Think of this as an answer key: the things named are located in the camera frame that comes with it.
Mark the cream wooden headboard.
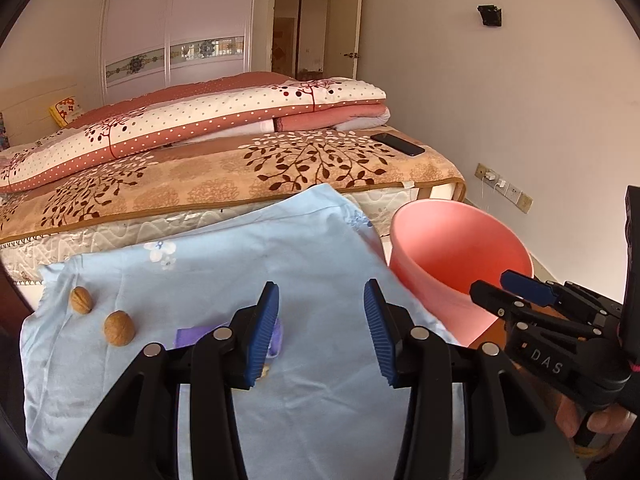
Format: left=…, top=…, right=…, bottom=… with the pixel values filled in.
left=1, top=77, right=77, bottom=148

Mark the walnut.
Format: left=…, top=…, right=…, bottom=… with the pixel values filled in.
left=70, top=286, right=94, bottom=315
left=103, top=310, right=136, bottom=347

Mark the purple face mask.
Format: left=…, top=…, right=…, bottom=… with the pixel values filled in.
left=174, top=318, right=283, bottom=360

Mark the walnut near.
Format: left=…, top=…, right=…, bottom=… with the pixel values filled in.
left=103, top=310, right=136, bottom=347

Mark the pink folded blanket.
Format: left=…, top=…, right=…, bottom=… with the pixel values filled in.
left=273, top=104, right=390, bottom=132

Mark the black wall bracket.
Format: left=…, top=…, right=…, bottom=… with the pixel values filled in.
left=477, top=4, right=502, bottom=27

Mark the cream room door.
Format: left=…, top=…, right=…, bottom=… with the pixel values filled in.
left=323, top=0, right=362, bottom=79

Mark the light blue cloth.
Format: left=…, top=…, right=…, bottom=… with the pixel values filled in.
left=20, top=185, right=444, bottom=479

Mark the brown leaf-pattern blanket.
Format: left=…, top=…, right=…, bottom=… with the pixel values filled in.
left=1, top=129, right=466, bottom=243

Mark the yellow red pillow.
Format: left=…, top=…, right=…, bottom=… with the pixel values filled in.
left=49, top=96, right=84, bottom=128

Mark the wall socket strip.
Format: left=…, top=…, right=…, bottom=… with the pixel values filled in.
left=475, top=162, right=534, bottom=214

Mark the black smartphone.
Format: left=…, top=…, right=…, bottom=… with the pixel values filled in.
left=370, top=132, right=425, bottom=157

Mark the white sliding wardrobe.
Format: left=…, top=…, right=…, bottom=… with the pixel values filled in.
left=98, top=0, right=369, bottom=106

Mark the person's right hand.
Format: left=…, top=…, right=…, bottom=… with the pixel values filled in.
left=555, top=396, right=637, bottom=458

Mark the pink plastic bucket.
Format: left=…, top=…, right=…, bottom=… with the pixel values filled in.
left=390, top=200, right=534, bottom=347

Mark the walnut far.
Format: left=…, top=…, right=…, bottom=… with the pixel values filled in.
left=70, top=286, right=94, bottom=315

